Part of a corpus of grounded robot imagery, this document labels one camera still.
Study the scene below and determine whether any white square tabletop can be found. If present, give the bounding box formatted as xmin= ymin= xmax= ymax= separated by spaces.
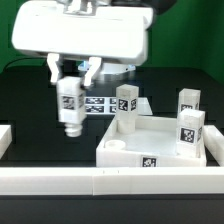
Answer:
xmin=96 ymin=116 xmax=206 ymax=167

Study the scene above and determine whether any white U-shaped obstacle fence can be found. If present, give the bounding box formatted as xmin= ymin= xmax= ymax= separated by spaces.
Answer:
xmin=0 ymin=124 xmax=224 ymax=196

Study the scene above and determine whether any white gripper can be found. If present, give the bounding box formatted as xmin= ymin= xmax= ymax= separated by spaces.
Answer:
xmin=12 ymin=1 xmax=154 ymax=88

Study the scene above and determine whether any white marker base plate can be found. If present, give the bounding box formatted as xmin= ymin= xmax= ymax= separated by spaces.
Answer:
xmin=85 ymin=96 xmax=152 ymax=115

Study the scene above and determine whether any black cable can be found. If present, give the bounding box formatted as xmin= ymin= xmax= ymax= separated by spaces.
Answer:
xmin=2 ymin=56 xmax=44 ymax=73

